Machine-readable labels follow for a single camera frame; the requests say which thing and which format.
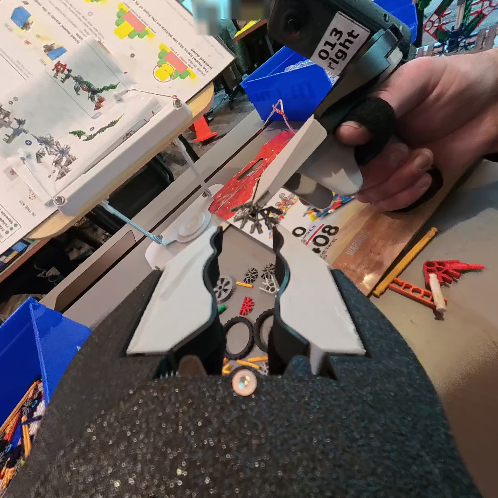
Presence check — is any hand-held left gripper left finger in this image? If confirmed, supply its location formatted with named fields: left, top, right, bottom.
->
left=126, top=226, right=225, bottom=375

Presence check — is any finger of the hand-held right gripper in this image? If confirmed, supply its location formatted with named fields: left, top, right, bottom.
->
left=256, top=114, right=365, bottom=198
left=283, top=172, right=336, bottom=209

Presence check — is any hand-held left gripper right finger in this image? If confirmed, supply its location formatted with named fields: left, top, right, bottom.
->
left=268, top=226, right=366, bottom=375

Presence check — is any dark grey connector with strip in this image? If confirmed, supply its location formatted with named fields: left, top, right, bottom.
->
left=230, top=200, right=282, bottom=234

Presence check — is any blue bin with square label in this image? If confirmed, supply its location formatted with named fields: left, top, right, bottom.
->
left=0, top=298, right=93, bottom=498

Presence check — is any pile of toy parts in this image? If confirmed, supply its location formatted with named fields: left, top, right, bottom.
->
left=0, top=379, right=48, bottom=492

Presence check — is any person's right hand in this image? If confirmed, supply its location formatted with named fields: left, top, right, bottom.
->
left=335, top=49, right=498, bottom=213

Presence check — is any red white ribbon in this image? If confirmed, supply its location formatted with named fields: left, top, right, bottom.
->
left=265, top=99, right=301, bottom=135

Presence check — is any grey wheel hub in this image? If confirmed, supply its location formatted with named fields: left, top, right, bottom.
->
left=213, top=275, right=236, bottom=303

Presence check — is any black rubber tyre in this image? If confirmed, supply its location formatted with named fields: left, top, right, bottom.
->
left=223, top=316, right=255, bottom=360
left=254, top=308, right=275, bottom=352

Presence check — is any clear bag of parts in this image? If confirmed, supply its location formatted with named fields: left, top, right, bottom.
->
left=288, top=63, right=336, bottom=85

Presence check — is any plain blue plastic bin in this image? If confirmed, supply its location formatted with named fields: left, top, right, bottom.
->
left=240, top=46, right=336, bottom=122

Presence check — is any stand base disc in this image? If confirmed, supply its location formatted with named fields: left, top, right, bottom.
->
left=177, top=212, right=212, bottom=244

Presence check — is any printed construction toy bag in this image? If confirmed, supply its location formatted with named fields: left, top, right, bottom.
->
left=209, top=130, right=458, bottom=297

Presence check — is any colourful toy model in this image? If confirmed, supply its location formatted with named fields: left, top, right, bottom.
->
left=418, top=0, right=498, bottom=49

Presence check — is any orange traffic cone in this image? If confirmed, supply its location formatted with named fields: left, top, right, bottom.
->
left=193, top=115, right=218, bottom=143

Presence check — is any orange ladder connector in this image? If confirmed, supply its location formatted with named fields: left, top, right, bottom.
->
left=387, top=277, right=448, bottom=310

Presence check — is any long yellow rod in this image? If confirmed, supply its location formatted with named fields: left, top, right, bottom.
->
left=373, top=227, right=438, bottom=297

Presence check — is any white rod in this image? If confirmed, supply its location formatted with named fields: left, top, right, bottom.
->
left=429, top=273, right=448, bottom=313

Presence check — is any instruction sheet board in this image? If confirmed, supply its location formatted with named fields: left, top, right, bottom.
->
left=0, top=0, right=237, bottom=255

